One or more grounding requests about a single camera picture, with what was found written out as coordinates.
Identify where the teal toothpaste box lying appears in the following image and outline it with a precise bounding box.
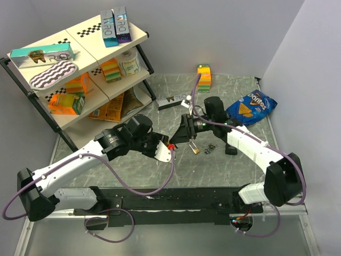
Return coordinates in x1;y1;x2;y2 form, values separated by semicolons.
9;43;75;68

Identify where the toilet paper roll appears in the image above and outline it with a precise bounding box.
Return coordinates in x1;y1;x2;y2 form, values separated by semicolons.
116;48;141;77

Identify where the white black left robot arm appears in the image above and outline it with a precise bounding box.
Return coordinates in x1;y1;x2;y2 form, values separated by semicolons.
17;115;175;222

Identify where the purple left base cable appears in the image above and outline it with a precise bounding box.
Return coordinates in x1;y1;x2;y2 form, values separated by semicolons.
84;207;135;243

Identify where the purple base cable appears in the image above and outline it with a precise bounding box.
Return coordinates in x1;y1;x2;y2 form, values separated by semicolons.
84;207;135;243
230;205;282;238

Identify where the yellow black padlock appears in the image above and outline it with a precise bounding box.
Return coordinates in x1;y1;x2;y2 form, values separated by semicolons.
167;143;175;150

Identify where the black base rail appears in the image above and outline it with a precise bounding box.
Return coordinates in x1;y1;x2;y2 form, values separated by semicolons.
74;187;263;227

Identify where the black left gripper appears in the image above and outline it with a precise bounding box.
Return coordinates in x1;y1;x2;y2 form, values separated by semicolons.
131;131;169;158

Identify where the blue Doritos chip bag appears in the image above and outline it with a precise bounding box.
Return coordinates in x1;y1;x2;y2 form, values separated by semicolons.
226;90;278;126

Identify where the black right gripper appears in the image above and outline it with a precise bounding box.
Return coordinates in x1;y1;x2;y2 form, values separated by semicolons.
169;114;215;144

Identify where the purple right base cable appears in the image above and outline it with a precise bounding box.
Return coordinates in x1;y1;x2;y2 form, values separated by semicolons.
230;205;282;238

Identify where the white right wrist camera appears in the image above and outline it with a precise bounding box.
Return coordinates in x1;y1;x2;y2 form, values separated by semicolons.
181;95;193;115

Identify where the orange green snack box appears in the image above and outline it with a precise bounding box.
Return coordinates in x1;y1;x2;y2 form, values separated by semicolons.
48;94;85;115

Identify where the silver toothpaste box on table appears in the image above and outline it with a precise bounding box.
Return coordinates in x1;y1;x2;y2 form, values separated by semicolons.
156;94;188;110

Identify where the blue toothpaste box standing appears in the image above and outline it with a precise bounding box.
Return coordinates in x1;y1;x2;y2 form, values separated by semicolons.
100;10;119;47

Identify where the brown pouch bottom shelf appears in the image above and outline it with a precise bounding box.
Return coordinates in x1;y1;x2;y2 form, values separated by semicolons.
121;87;143;117

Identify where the purple toothpaste box standing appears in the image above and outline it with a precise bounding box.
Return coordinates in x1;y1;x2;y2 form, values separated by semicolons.
113;6;132;43

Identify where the pink grey striped sponge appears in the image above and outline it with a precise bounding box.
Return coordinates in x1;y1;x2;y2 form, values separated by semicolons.
29;60;78;91

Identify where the sponge pack on table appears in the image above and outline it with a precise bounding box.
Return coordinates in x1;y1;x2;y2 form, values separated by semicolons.
197;65;212;92

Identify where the orange box bottom shelf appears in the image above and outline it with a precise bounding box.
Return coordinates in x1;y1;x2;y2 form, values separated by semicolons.
88;92;125;122

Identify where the beige black shelf rack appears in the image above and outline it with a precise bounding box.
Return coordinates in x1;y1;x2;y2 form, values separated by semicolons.
1;15;156;151

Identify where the sponge pack middle shelf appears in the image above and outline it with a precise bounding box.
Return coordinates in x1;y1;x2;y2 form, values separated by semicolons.
100;58;121;83

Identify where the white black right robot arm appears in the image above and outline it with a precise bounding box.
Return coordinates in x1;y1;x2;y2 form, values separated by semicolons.
170;95;306;213

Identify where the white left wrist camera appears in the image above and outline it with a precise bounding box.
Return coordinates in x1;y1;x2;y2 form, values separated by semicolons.
155;141;172;163

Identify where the small brass padlock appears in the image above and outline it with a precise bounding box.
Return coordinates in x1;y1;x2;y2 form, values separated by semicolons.
189;141;200;155

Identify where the orange sponge pack left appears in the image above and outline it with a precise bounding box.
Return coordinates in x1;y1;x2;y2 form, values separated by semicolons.
64;72;89;94

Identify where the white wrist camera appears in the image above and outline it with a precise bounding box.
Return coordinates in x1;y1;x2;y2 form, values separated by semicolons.
181;95;193;115
155;141;172;163

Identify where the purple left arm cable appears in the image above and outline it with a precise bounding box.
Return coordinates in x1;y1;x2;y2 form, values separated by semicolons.
2;148;176;221

